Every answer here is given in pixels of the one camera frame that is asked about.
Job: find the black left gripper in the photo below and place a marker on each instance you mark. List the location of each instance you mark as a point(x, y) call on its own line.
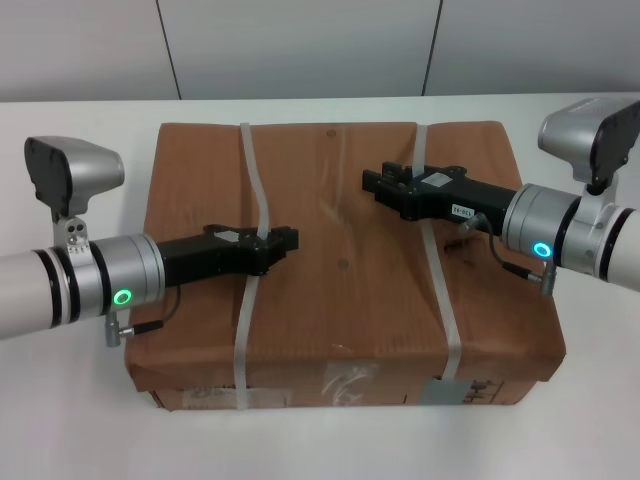
point(210, 260)

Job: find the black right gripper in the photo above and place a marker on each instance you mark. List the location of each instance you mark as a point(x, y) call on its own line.
point(440, 200)

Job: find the brown cardboard box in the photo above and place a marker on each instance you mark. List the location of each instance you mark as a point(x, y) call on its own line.
point(340, 310)

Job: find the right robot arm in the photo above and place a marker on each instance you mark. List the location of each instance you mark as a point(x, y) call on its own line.
point(535, 220)

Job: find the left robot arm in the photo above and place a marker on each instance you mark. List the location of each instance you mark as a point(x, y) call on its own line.
point(30, 290)

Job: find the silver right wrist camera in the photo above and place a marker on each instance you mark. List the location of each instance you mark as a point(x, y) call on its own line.
point(565, 130)

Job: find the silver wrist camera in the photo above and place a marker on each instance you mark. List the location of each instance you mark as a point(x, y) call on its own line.
point(565, 130)
point(85, 165)

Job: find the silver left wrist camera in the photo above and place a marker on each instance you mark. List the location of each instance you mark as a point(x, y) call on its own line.
point(85, 165)

